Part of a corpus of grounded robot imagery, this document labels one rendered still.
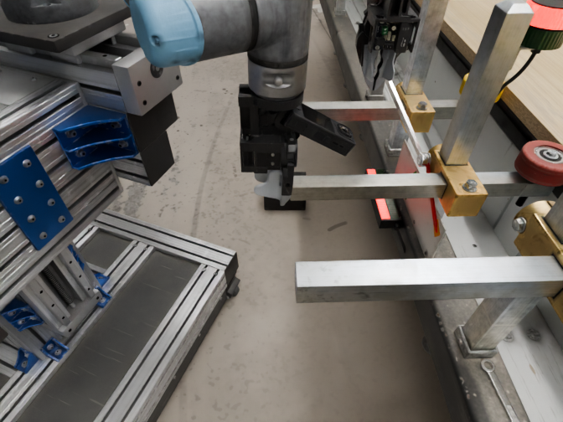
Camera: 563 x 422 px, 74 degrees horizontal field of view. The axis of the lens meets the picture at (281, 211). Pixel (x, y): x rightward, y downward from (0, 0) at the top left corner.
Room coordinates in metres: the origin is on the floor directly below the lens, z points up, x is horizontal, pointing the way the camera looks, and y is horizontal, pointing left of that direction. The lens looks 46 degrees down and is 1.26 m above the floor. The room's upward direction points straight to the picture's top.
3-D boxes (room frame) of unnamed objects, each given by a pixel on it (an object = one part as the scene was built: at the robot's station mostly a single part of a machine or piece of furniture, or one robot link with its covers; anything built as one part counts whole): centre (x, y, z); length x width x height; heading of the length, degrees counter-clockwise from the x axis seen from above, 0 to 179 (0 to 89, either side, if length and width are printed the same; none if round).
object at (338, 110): (0.71, -0.22, 0.84); 0.44 x 0.03 x 0.04; 92
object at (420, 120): (0.73, -0.29, 0.84); 0.14 x 0.06 x 0.05; 2
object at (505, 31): (0.50, -0.29, 0.87); 0.04 x 0.04 x 0.48; 2
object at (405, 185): (0.46, -0.23, 0.84); 0.43 x 0.03 x 0.04; 92
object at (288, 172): (0.43, -0.01, 0.90); 0.05 x 0.02 x 0.09; 2
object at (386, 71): (0.66, -0.20, 0.95); 0.06 x 0.03 x 0.09; 1
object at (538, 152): (0.47, -0.42, 0.85); 0.08 x 0.08 x 0.11
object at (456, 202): (0.48, -0.29, 0.85); 0.14 x 0.06 x 0.05; 2
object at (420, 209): (0.53, -0.27, 0.75); 0.26 x 0.01 x 0.10; 2
